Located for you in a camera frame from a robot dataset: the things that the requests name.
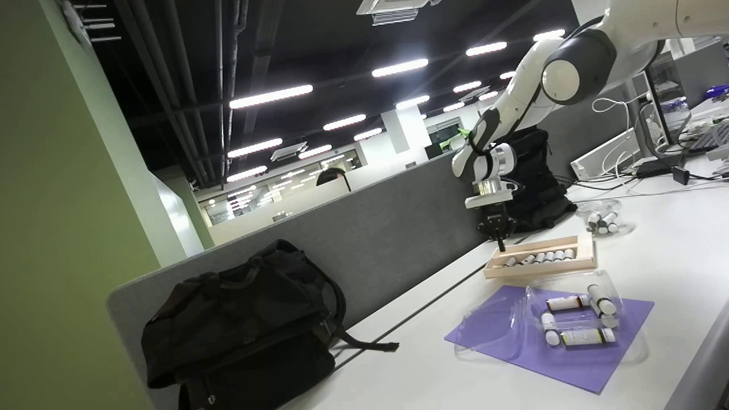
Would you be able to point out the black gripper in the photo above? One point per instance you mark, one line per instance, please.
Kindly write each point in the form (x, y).
(492, 218)

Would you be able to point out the shallow wooden compartment box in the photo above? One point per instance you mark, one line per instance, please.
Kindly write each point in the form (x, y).
(546, 272)

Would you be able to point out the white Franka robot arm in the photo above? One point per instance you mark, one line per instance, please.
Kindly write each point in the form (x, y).
(560, 76)

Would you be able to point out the clear plastic bowl with bottles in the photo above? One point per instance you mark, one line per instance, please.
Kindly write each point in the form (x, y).
(492, 321)

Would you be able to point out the clear plastic bowl with tubes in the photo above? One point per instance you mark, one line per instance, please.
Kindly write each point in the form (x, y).
(606, 218)

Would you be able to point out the white power strip box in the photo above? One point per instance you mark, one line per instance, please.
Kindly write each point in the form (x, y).
(606, 154)

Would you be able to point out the grey desk partition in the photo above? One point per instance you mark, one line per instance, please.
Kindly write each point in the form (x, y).
(394, 228)

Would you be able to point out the purple mat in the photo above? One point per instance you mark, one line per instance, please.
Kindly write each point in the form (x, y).
(606, 366)

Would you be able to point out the black office chair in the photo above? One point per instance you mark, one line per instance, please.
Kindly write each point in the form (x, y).
(332, 176)

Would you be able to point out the long ceiling light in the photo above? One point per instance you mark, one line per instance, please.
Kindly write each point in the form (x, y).
(247, 173)
(486, 48)
(271, 95)
(254, 145)
(398, 67)
(344, 121)

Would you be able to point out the black computer monitor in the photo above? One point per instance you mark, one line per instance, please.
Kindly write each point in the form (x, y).
(668, 104)

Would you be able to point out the ceiling air vent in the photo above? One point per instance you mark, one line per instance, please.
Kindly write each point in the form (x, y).
(394, 10)

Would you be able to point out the green square column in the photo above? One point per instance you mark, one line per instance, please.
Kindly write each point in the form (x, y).
(59, 228)

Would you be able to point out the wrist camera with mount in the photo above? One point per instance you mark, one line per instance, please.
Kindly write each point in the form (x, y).
(486, 200)

